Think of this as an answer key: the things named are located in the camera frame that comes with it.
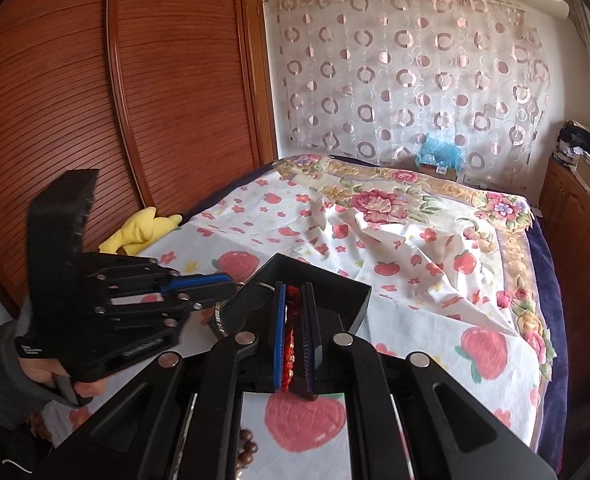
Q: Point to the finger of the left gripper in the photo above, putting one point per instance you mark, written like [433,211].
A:
[205,296]
[181,282]

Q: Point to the black storage box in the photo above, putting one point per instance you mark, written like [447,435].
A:
[330,291]

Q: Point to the yellow plush toy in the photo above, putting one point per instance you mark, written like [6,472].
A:
[142,229]

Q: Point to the floral bed cover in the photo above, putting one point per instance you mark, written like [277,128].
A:
[459,252]

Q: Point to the blue fluffy object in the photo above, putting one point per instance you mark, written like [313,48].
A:
[440,154]

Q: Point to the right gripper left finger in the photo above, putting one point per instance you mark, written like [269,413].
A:
[280,317]

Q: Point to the dark sleeve forearm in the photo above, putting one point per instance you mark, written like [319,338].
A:
[20,396]

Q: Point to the cabinet top clutter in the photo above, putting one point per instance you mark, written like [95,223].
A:
[573,151]

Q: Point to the pink circle sheer curtain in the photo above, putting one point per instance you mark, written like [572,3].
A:
[370,79]

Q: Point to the wooden wardrobe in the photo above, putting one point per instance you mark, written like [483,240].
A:
[167,99]

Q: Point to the person's left hand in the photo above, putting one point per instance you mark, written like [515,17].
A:
[44,371]

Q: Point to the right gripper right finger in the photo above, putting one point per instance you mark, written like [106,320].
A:
[308,351]

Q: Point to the wooden side cabinet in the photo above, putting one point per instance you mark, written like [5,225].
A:
[565,207]

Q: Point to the strawberry print white sheet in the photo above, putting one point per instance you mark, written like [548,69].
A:
[376,324]

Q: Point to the red beaded jewelry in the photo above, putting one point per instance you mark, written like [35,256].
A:
[293,309]

